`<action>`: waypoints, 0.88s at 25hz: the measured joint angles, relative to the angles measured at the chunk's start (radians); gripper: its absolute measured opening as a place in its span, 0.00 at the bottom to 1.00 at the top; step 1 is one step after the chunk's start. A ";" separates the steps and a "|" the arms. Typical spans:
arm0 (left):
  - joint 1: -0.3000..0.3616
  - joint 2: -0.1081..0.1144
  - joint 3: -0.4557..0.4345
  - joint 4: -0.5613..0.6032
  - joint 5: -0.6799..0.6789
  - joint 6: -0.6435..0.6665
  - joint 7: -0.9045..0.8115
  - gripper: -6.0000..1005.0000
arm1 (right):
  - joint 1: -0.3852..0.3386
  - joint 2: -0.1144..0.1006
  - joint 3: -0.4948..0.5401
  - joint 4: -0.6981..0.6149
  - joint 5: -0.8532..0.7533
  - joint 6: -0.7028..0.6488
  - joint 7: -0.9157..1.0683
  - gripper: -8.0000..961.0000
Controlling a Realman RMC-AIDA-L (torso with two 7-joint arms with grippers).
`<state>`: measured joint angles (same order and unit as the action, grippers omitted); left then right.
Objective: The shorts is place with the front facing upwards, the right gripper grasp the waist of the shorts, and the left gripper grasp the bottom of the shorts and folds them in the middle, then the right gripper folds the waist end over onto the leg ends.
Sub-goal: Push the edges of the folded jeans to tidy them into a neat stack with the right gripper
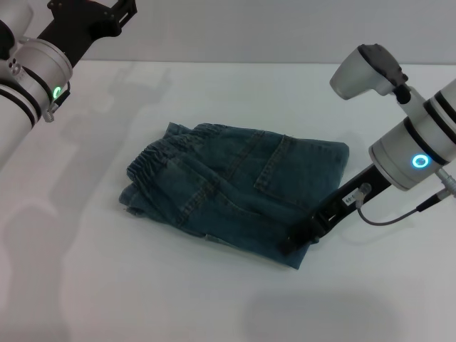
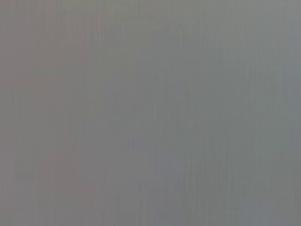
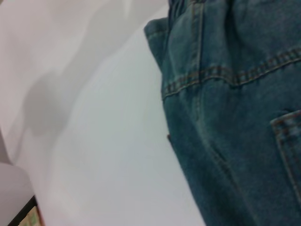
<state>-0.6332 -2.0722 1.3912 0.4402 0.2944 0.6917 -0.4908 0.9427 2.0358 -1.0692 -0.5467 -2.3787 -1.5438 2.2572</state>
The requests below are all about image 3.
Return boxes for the blue denim shorts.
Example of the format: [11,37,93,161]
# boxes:
[143,0,301,226]

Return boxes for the black table edge trim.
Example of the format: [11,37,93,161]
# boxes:
[7,195,38,226]

